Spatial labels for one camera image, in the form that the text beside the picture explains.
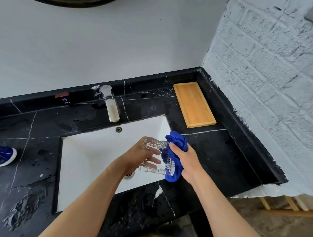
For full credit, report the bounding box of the person's right hand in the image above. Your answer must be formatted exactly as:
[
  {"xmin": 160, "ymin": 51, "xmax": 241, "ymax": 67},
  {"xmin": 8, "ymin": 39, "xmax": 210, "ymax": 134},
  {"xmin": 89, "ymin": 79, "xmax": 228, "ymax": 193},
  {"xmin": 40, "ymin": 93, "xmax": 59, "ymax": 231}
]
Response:
[{"xmin": 169, "ymin": 143, "xmax": 208, "ymax": 186}]

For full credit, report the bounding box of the person's left hand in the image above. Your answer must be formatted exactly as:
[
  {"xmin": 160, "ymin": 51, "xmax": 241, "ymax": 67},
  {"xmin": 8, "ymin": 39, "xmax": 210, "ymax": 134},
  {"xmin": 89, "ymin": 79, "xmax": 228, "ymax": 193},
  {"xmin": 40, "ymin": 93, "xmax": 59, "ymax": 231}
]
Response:
[{"xmin": 117, "ymin": 136, "xmax": 162, "ymax": 177}]

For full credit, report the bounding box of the blue cleaning cloth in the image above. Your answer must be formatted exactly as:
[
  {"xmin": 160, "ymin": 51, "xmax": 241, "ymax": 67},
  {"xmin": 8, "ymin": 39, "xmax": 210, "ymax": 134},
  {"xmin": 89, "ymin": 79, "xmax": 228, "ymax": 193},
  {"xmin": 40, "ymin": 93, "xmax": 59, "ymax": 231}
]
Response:
[{"xmin": 161, "ymin": 131, "xmax": 189, "ymax": 183}]

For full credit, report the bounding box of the clear ribbed glass cup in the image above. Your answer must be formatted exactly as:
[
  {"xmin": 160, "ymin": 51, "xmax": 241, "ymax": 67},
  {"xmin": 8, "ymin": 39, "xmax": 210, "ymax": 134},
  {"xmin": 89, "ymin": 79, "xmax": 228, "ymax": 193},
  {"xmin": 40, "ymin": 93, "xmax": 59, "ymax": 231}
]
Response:
[{"xmin": 139, "ymin": 137, "xmax": 175, "ymax": 177}]

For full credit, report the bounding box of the person's right forearm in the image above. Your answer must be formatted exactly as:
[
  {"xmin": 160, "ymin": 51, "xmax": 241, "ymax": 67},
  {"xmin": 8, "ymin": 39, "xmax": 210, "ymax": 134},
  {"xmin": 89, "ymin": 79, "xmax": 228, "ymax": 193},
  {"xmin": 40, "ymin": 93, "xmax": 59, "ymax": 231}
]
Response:
[{"xmin": 192, "ymin": 174, "xmax": 261, "ymax": 237}]

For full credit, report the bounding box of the person's left forearm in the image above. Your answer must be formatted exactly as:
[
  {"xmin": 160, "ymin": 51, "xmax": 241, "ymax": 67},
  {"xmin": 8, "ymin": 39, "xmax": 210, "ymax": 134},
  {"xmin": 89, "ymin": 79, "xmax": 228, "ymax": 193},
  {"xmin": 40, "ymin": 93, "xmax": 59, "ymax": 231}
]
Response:
[{"xmin": 39, "ymin": 160, "xmax": 127, "ymax": 237}]

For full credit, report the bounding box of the bamboo wooden tray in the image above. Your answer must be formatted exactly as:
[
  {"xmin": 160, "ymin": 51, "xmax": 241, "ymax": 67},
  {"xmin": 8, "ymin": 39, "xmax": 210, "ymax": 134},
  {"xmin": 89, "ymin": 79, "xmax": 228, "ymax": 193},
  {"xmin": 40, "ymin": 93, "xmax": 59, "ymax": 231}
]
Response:
[{"xmin": 173, "ymin": 82, "xmax": 217, "ymax": 128}]

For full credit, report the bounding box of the white rectangular sink basin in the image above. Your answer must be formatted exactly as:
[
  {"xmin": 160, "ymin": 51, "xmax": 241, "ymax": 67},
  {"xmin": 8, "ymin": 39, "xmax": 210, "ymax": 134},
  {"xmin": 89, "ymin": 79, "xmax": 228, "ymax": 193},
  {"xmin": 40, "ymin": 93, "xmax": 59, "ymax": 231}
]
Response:
[{"xmin": 57, "ymin": 115, "xmax": 172, "ymax": 212}]

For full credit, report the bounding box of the chrome sink faucet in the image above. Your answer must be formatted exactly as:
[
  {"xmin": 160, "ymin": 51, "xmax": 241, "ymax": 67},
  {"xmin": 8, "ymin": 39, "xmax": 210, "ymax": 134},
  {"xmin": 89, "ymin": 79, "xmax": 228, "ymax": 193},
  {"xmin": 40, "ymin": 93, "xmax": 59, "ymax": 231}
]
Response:
[{"xmin": 99, "ymin": 84, "xmax": 120, "ymax": 123}]

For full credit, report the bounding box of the red and blue tap label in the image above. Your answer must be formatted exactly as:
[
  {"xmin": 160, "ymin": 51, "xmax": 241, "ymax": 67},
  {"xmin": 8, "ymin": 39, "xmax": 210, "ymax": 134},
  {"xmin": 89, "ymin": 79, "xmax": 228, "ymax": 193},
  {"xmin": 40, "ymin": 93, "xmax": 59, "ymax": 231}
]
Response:
[{"xmin": 55, "ymin": 92, "xmax": 71, "ymax": 105}]

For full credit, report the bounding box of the blue and white container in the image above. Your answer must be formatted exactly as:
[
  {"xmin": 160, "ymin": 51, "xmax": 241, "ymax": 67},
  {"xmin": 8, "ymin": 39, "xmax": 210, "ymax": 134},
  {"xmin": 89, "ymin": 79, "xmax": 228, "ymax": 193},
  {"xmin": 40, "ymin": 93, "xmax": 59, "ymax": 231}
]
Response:
[{"xmin": 0, "ymin": 146, "xmax": 17, "ymax": 167}]

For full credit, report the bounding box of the round black-framed mirror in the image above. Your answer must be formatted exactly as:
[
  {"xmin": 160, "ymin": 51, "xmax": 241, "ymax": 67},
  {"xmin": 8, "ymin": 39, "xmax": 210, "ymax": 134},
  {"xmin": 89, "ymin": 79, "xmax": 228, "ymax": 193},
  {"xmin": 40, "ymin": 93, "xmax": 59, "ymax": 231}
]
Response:
[{"xmin": 33, "ymin": 0, "xmax": 118, "ymax": 8}]

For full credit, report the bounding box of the wooden frame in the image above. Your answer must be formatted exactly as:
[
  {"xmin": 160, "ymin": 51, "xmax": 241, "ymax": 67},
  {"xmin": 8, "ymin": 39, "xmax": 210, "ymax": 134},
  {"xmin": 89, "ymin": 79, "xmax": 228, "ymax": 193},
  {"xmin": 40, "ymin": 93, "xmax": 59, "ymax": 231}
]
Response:
[{"xmin": 259, "ymin": 194, "xmax": 313, "ymax": 218}]

